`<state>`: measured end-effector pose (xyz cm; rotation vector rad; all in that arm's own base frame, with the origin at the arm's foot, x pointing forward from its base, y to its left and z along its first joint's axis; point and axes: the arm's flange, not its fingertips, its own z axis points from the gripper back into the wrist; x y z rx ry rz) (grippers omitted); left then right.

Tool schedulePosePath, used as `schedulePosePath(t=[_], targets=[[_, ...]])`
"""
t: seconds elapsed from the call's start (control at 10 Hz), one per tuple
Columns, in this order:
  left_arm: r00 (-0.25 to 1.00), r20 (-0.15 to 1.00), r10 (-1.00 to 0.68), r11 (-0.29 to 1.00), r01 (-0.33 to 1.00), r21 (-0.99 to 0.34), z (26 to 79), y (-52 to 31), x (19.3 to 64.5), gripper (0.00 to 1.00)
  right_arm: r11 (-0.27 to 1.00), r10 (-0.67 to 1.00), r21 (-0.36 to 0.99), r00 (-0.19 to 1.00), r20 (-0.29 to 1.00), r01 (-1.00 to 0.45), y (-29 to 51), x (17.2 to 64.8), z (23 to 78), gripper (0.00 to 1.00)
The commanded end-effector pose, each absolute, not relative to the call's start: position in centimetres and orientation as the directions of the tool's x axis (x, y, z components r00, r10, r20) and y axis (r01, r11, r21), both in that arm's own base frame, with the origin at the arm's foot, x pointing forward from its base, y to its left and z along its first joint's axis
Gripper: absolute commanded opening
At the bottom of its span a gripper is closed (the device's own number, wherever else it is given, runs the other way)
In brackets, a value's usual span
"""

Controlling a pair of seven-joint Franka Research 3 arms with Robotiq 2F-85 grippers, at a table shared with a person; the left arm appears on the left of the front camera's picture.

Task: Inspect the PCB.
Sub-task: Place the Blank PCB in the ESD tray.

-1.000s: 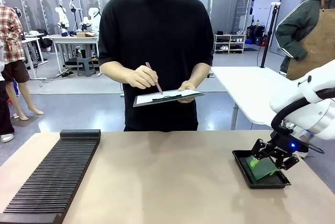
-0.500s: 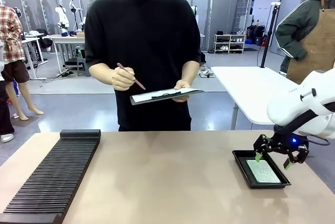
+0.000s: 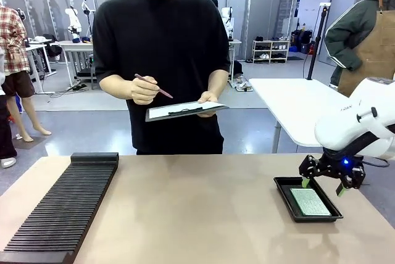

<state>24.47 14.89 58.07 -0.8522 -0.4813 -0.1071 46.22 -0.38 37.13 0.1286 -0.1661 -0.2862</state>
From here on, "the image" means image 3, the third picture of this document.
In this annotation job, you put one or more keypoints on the white narrow background desk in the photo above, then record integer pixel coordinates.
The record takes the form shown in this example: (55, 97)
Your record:
(38, 48)

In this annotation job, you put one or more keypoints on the black slotted PCB rack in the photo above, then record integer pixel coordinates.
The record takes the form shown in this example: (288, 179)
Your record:
(61, 214)

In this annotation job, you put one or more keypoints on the person's right hand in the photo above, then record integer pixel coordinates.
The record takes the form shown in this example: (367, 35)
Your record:
(143, 91)

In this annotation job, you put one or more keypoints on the person in black trousers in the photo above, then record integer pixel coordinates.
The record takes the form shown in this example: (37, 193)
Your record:
(6, 122)

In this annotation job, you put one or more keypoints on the person's right forearm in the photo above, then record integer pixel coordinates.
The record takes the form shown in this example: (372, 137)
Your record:
(115, 86)

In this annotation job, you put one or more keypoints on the white background camera stand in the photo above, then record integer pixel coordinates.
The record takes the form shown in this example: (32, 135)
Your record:
(86, 14)

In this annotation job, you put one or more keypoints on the black tripod pole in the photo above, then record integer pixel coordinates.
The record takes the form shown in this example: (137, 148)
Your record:
(318, 39)

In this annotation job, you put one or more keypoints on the person in black t-shirt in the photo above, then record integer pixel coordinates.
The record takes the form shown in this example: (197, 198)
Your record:
(160, 45)

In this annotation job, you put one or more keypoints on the white robot behind person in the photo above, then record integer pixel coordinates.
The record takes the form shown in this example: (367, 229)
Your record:
(227, 20)

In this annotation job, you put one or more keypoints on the grey clipboard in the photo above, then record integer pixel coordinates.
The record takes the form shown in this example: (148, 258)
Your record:
(147, 116)

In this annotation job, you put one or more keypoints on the green PCB board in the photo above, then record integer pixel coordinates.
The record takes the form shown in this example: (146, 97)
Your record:
(310, 202)

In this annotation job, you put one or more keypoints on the person's left forearm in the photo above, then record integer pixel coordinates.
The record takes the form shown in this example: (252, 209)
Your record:
(218, 82)

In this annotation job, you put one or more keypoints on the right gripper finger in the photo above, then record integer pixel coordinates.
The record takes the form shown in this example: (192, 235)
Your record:
(310, 166)
(355, 179)

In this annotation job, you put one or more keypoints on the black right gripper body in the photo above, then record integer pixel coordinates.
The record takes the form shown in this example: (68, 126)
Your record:
(334, 166)

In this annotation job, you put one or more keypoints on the person in brown apron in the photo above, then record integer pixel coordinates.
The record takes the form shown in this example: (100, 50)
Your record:
(367, 39)

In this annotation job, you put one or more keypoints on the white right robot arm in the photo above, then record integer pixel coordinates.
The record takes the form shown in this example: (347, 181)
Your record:
(345, 128)

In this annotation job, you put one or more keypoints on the wooden shoe rack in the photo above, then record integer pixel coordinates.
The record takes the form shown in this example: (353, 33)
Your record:
(271, 51)

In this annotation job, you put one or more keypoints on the black plastic tray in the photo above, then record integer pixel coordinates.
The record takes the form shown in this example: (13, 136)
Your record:
(279, 185)

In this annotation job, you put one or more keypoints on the dark red pen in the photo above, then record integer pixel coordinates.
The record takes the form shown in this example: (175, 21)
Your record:
(154, 86)

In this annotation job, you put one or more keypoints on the person's left hand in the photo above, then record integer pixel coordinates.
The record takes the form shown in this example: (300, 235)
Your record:
(208, 99)

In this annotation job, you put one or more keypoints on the white side table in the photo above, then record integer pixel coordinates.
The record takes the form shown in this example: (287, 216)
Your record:
(293, 106)

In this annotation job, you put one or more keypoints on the white paper sheet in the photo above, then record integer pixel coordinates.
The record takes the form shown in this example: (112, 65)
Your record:
(172, 109)

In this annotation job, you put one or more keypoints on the small white background robot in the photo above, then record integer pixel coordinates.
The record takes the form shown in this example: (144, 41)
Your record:
(74, 22)

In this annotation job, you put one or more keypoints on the person in plaid shirt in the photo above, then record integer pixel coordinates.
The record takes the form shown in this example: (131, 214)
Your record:
(14, 48)

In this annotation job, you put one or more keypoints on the grey background table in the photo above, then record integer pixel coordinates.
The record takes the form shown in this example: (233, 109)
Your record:
(234, 48)

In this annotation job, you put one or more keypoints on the black office chair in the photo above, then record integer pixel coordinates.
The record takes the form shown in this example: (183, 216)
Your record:
(52, 46)

